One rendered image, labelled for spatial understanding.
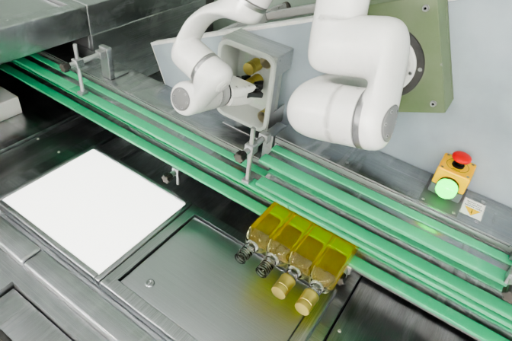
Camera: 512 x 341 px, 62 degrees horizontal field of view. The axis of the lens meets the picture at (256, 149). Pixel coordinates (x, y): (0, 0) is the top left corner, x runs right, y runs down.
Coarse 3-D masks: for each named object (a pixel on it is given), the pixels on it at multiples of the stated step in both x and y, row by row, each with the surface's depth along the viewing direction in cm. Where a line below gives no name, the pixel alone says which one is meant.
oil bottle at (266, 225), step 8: (272, 208) 104; (280, 208) 105; (288, 208) 105; (264, 216) 102; (272, 216) 102; (280, 216) 102; (288, 216) 103; (256, 224) 100; (264, 224) 100; (272, 224) 100; (280, 224) 101; (248, 232) 98; (256, 232) 98; (264, 232) 98; (272, 232) 98; (248, 240) 98; (256, 240) 97; (264, 240) 97; (264, 248) 98
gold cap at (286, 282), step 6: (282, 276) 91; (288, 276) 90; (276, 282) 90; (282, 282) 89; (288, 282) 89; (294, 282) 90; (276, 288) 88; (282, 288) 88; (288, 288) 89; (276, 294) 89; (282, 294) 88
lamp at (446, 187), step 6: (438, 180) 93; (444, 180) 91; (450, 180) 91; (438, 186) 91; (444, 186) 90; (450, 186) 90; (456, 186) 90; (438, 192) 92; (444, 192) 90; (450, 192) 90; (456, 192) 90; (444, 198) 92; (450, 198) 91
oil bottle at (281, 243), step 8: (296, 216) 103; (288, 224) 101; (296, 224) 101; (304, 224) 101; (312, 224) 103; (280, 232) 99; (288, 232) 99; (296, 232) 99; (304, 232) 100; (272, 240) 97; (280, 240) 97; (288, 240) 97; (296, 240) 97; (272, 248) 95; (280, 248) 95; (288, 248) 95; (280, 256) 94; (288, 256) 96; (280, 264) 96
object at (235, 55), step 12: (228, 48) 111; (240, 48) 105; (252, 48) 104; (228, 60) 113; (240, 60) 116; (240, 72) 118; (264, 72) 114; (264, 84) 116; (264, 96) 117; (228, 108) 121; (240, 108) 121; (252, 108) 121; (240, 120) 117; (252, 120) 117; (264, 120) 112
